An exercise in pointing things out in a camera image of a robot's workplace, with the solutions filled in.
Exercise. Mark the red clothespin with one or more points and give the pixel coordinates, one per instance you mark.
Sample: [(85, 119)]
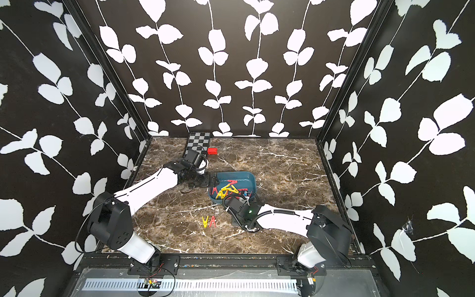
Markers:
[(212, 222)]

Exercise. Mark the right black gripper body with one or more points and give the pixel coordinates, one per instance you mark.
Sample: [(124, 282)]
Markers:
[(232, 202)]

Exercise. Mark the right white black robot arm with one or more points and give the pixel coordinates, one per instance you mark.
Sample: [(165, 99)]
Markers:
[(329, 236)]

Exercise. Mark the teal plastic storage box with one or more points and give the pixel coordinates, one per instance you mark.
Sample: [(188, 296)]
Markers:
[(247, 176)]

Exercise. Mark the small red block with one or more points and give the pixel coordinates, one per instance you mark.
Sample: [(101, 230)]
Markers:
[(212, 151)]

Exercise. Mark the white perforated cable duct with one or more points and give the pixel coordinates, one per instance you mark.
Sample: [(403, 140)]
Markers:
[(205, 285)]

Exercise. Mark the clothespin pile in box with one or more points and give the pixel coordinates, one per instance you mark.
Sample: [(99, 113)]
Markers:
[(230, 186)]

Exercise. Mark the small electronics board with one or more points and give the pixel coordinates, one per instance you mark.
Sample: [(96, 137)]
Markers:
[(150, 285)]

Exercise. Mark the black grey checkerboard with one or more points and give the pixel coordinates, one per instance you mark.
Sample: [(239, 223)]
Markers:
[(198, 141)]

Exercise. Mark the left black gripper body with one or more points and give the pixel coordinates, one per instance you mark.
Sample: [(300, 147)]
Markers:
[(202, 180)]

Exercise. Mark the black front mounting rail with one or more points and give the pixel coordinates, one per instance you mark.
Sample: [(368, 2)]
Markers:
[(176, 262)]

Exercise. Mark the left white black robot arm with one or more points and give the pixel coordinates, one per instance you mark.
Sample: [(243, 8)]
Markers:
[(110, 220)]

